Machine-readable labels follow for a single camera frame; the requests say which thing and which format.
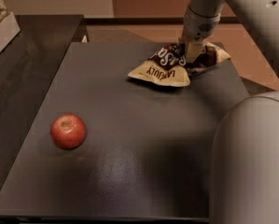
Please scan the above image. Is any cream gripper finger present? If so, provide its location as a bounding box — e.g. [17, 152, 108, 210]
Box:
[185, 41, 204, 63]

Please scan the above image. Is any brown and cream chip bag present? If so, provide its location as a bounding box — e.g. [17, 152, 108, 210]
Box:
[128, 42, 230, 87]

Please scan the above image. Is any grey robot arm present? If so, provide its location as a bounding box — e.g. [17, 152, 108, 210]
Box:
[183, 0, 279, 224]

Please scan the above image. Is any red apple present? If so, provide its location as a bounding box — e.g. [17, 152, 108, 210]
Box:
[50, 114, 87, 149]

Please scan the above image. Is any black side table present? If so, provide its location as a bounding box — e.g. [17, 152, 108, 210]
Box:
[0, 15, 88, 189]

